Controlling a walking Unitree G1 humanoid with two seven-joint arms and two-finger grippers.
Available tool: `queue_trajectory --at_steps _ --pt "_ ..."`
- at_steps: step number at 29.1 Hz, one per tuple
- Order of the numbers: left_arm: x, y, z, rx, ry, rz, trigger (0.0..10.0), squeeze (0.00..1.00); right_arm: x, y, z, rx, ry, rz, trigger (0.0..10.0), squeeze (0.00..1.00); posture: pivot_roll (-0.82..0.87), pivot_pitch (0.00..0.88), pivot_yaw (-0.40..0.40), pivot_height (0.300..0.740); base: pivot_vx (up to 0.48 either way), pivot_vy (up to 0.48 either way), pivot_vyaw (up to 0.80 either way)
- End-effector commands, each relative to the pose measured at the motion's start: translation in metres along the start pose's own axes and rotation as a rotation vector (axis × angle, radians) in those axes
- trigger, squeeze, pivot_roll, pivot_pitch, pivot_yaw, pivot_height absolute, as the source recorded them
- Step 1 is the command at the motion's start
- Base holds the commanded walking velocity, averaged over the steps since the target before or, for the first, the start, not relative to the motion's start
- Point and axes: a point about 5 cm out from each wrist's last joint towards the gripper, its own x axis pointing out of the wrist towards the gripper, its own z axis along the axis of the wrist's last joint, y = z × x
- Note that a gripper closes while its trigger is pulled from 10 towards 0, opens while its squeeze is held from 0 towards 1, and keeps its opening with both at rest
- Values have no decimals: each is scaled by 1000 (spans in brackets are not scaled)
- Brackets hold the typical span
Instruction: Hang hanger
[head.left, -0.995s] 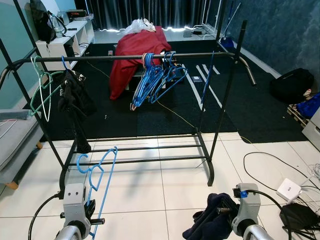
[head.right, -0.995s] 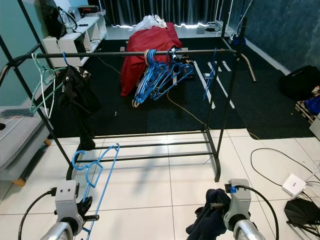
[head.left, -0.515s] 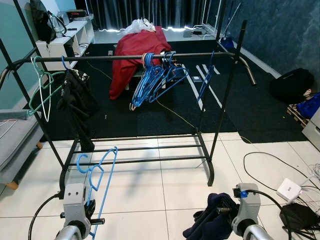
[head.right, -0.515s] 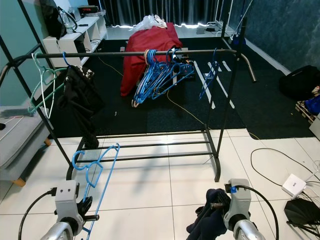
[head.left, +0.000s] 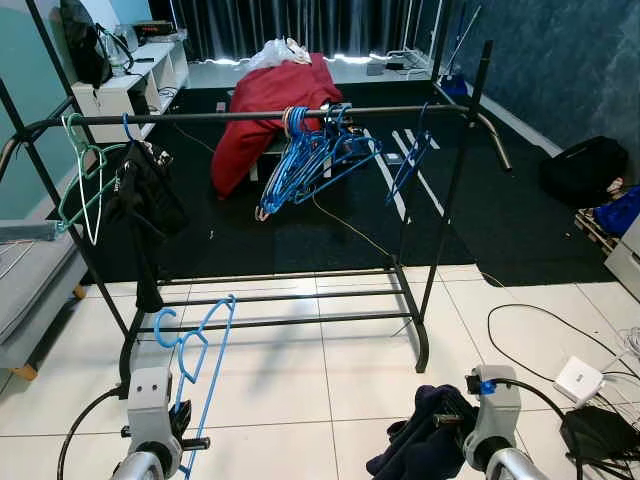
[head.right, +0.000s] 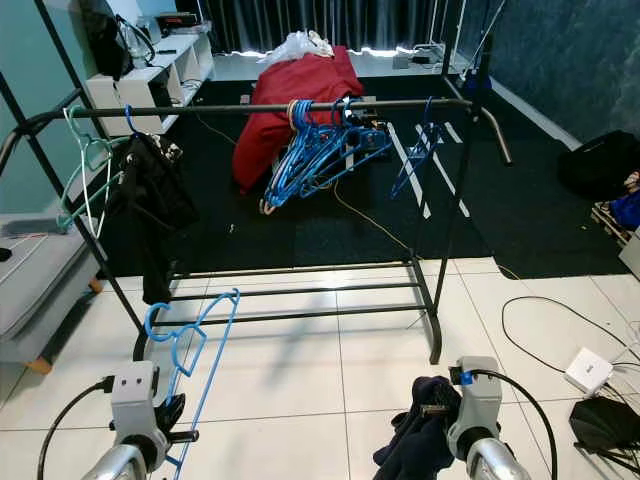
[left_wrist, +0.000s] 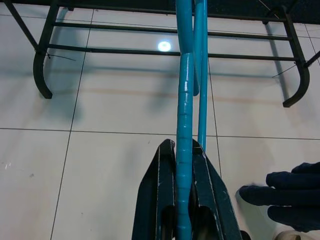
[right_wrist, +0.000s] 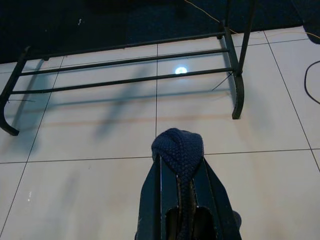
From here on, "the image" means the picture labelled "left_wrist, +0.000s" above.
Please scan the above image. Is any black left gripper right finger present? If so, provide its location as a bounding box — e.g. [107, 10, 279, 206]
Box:
[190, 139, 243, 240]

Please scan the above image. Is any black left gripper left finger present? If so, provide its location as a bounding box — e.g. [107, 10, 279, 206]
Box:
[131, 139, 178, 240]

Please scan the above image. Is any blue tape-wrapped plastic hanger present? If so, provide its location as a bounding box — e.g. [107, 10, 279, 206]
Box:
[174, 0, 210, 240]

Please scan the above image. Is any navy garment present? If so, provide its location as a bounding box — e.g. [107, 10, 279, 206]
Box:
[238, 161, 320, 234]

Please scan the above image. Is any black zip tie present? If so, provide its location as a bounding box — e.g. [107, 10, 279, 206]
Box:
[271, 62, 299, 79]
[45, 52, 77, 62]

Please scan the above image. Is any black metal clothes rack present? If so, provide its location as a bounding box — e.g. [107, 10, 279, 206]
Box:
[3, 0, 320, 108]

